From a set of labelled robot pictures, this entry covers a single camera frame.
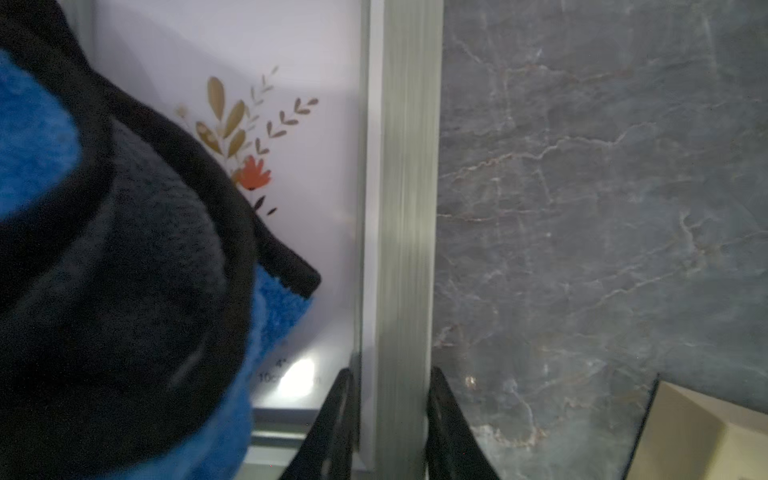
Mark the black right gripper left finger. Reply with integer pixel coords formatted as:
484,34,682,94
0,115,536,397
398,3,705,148
279,368,356,480

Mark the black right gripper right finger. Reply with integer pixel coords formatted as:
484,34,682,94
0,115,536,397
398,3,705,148
425,367,499,480

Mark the blue microfibre cloth black trim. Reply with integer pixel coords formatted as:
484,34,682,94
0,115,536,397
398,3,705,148
1,1,321,479

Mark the green-grey picture frame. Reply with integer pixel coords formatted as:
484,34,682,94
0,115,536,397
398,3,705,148
62,1,443,479

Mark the light wood picture frame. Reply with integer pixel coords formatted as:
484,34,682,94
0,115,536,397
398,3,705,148
625,381,767,479

